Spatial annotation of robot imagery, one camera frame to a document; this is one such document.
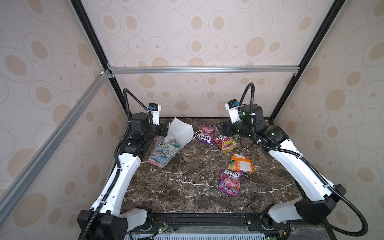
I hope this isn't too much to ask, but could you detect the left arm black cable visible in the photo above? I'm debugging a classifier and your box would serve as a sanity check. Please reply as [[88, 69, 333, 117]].
[[78, 87, 150, 240]]

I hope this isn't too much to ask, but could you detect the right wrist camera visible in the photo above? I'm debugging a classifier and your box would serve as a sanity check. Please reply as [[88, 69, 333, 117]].
[[225, 99, 241, 124]]

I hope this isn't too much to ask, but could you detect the red yellow Fox's candy bag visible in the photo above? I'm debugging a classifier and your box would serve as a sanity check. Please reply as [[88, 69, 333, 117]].
[[214, 135, 238, 154]]

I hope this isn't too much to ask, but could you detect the orange Fox's candy bag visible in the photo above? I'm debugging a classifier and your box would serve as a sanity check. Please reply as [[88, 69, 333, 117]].
[[228, 154, 254, 173]]

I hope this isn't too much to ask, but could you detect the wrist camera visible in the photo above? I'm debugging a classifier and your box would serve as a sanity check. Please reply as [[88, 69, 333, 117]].
[[149, 103, 162, 126], [225, 99, 241, 124]]

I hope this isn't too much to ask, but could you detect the white floral paper bag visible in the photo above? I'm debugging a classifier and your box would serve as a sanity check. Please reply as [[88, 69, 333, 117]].
[[148, 118, 202, 169]]

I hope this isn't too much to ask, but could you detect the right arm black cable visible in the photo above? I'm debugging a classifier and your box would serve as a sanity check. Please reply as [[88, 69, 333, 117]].
[[238, 82, 369, 238]]

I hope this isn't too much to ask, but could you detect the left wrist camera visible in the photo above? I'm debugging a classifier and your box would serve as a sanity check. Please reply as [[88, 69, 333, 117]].
[[149, 103, 162, 126]]

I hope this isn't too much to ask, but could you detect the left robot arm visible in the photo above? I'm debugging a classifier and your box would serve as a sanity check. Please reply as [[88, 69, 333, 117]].
[[78, 111, 169, 240]]

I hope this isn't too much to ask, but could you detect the purple Fox's berries bag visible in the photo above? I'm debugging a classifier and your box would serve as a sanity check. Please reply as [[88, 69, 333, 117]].
[[219, 170, 243, 197]]

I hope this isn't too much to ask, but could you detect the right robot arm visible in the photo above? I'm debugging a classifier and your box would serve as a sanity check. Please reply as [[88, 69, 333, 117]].
[[217, 100, 339, 225]]

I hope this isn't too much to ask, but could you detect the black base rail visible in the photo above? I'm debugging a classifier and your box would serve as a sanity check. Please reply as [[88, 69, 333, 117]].
[[125, 213, 336, 240]]

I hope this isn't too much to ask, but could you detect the left side aluminium rail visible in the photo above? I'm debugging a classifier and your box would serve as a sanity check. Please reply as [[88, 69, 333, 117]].
[[1, 70, 111, 225]]

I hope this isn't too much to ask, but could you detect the horizontal back aluminium rail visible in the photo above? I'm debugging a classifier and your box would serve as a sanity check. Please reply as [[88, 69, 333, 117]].
[[102, 65, 300, 75]]

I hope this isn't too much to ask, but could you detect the purple Fox's candy bag far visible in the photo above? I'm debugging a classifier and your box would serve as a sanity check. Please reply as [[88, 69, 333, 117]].
[[198, 124, 215, 146]]

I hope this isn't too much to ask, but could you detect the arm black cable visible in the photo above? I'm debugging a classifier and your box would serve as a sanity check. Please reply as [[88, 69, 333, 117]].
[[238, 82, 369, 238], [78, 87, 150, 240]]

